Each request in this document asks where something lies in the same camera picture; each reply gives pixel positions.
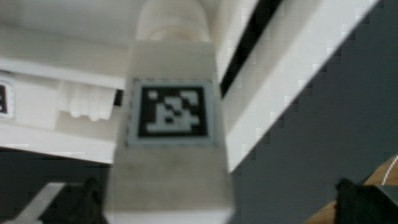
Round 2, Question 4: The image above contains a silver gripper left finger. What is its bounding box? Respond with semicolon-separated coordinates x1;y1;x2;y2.
10;178;108;224

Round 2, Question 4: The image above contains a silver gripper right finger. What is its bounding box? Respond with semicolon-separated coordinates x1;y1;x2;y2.
333;178;398;224

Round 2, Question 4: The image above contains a white square tabletop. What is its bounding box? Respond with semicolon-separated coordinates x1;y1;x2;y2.
0;0;262;91

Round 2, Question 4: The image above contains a white right fence bar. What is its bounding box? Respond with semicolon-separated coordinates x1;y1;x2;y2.
222;0;380;168

